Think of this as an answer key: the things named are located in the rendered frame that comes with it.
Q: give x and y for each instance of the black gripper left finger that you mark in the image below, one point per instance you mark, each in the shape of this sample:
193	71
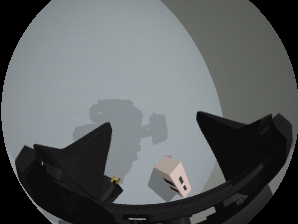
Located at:
83	161

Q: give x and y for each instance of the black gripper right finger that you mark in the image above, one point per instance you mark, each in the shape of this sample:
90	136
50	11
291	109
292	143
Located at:
230	141

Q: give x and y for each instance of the black two-prong plug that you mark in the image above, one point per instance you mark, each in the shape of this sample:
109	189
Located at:
110	189

